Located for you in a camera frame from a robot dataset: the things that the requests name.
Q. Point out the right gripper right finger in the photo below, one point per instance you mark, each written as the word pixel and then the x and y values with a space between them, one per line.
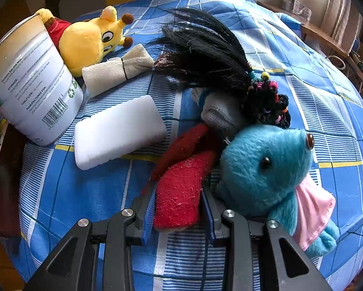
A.
pixel 216 231

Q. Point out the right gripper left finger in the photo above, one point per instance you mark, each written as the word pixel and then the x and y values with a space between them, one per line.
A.
pixel 144 208

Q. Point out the red plush sock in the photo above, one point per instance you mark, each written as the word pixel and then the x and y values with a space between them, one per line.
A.
pixel 179 176

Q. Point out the teal bear plush pink dress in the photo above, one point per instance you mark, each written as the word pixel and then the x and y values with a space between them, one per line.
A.
pixel 265 175

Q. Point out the white sponge block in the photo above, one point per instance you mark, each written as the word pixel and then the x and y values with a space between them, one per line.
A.
pixel 117 131

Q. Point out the grey white sock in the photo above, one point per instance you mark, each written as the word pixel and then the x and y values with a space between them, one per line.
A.
pixel 218 111

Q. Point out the beige cloth bundle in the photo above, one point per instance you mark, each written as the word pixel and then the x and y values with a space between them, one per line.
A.
pixel 101 77

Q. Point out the black hair wig piece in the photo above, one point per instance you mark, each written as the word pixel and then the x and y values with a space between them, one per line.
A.
pixel 200 51

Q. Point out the blue plaid bed sheet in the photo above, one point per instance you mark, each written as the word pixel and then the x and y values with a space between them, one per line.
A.
pixel 54 193

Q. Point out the maroon box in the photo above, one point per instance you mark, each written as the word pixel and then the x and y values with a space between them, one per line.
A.
pixel 11 163

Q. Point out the white protein powder can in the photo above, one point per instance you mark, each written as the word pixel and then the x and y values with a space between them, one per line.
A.
pixel 38 94

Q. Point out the yellow giraffe plush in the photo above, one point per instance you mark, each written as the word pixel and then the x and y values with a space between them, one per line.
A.
pixel 83 44

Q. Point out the yellow bear plush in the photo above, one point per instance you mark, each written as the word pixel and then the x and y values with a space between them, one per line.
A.
pixel 54 26

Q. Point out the wooden desk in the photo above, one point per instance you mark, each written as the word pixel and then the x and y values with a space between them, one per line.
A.
pixel 308 29

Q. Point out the pink curtain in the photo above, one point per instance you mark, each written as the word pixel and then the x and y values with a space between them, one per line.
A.
pixel 342 22

